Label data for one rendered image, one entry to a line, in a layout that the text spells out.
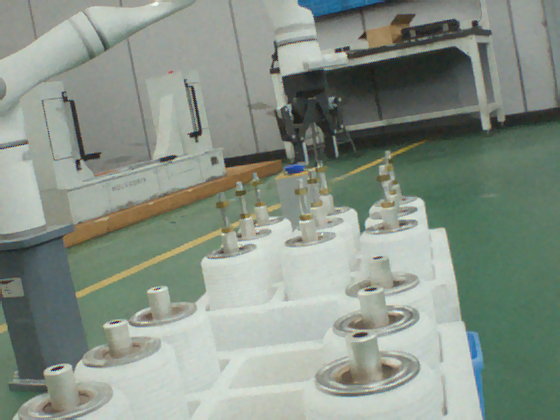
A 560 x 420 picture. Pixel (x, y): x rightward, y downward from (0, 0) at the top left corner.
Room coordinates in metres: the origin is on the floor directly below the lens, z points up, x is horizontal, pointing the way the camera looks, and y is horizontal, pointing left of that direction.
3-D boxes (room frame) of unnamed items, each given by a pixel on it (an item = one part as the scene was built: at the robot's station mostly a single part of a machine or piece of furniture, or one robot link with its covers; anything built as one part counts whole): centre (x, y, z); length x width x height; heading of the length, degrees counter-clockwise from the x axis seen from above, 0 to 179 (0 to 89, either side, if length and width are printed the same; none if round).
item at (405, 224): (1.04, -0.15, 0.25); 0.08 x 0.08 x 0.01
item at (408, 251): (1.04, -0.15, 0.16); 0.10 x 0.10 x 0.18
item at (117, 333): (0.66, 0.17, 0.26); 0.02 x 0.02 x 0.03
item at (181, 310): (0.78, 0.14, 0.25); 0.08 x 0.08 x 0.01
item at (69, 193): (4.38, 0.89, 0.45); 1.51 x 0.57 x 0.74; 152
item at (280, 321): (1.18, -0.06, 0.09); 0.39 x 0.39 x 0.18; 78
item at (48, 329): (1.43, 0.50, 0.15); 0.15 x 0.15 x 0.30; 62
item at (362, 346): (0.50, -0.04, 0.26); 0.02 x 0.02 x 0.03
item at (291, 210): (1.48, -0.04, 0.16); 0.07 x 0.07 x 0.31; 78
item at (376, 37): (5.78, -1.07, 0.87); 0.40 x 0.30 x 0.23; 48
